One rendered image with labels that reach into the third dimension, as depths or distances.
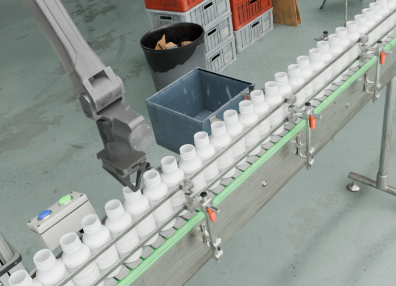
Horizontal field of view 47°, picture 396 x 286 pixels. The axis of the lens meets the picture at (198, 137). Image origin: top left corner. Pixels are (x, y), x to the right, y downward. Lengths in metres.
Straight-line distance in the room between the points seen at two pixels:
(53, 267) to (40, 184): 2.25
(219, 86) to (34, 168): 1.83
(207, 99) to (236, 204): 0.83
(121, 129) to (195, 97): 1.16
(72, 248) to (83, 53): 0.39
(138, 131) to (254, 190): 0.57
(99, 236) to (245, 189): 0.47
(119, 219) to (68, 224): 0.16
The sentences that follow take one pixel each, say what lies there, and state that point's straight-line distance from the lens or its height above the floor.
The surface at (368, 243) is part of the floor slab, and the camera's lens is 2.44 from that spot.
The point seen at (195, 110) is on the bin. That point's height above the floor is 0.76.
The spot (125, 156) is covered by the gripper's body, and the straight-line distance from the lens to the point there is 0.97.
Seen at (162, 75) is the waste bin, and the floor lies 0.44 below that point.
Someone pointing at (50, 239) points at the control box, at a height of 1.08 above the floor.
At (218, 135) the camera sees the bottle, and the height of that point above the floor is 1.15.
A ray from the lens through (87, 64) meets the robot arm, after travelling 0.89.
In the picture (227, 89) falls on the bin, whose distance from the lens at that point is 1.92.
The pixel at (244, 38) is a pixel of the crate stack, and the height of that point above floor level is 0.11.
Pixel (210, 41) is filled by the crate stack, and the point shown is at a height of 0.32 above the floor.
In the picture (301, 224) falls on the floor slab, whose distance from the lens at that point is 2.50.
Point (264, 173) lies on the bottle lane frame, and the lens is 1.37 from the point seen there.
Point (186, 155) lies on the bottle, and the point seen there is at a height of 1.16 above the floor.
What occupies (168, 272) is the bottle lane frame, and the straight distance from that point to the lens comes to 1.20.
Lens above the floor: 1.83
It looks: 35 degrees down
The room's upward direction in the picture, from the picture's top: 11 degrees counter-clockwise
